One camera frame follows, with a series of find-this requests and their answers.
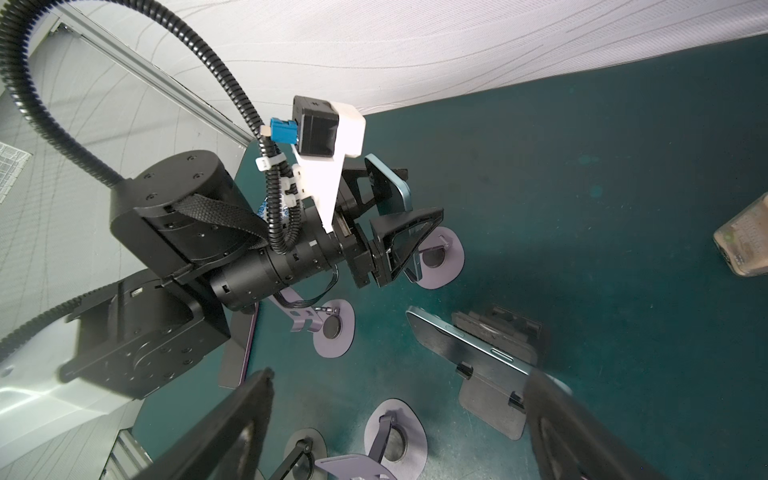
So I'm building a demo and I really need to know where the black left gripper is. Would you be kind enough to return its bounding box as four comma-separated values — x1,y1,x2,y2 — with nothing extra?
299,166,444,288

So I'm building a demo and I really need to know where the grey phone stand middle back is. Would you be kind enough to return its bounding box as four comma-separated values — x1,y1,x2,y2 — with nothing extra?
269,288,356,359

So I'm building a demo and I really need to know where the grey phone stand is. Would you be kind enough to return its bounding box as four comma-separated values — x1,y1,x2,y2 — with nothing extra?
269,428,329,480
311,398,430,480
405,226,465,290
269,288,356,359

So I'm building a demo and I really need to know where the white wire basket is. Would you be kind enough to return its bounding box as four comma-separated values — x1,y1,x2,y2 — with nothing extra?
0,142,32,203

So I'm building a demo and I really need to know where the phone on horizontal stand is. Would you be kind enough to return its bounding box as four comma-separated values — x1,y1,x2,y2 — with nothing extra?
405,306,533,414

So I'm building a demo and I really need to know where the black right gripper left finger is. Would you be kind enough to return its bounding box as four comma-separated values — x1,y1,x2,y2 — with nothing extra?
137,367,275,479

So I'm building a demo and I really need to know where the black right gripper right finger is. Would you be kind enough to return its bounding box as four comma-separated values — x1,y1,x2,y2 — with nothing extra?
524,369,665,480

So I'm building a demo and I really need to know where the black horizontal phone stand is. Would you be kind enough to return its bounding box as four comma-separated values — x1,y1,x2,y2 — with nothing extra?
452,306,550,441

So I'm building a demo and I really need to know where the grey phone stand right back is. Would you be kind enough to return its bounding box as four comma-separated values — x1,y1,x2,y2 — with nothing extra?
405,226,465,290

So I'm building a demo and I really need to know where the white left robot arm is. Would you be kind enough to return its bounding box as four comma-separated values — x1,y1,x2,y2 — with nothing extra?
1,150,444,465

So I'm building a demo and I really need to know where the grey phone stand right front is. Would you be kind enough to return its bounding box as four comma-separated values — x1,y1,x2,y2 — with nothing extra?
311,398,430,480

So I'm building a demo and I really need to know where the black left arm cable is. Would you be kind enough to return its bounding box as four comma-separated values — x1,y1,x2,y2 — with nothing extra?
0,0,304,256

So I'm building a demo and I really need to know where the phone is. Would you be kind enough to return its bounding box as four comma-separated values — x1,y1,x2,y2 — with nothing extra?
405,306,533,414
218,304,259,389
364,154,413,216

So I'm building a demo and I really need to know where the grey phone stand left front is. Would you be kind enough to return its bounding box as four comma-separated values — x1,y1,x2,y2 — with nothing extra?
269,428,329,480

